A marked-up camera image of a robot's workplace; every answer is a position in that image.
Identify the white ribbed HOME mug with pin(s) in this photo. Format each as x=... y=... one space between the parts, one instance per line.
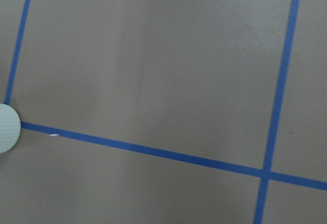
x=10 y=128

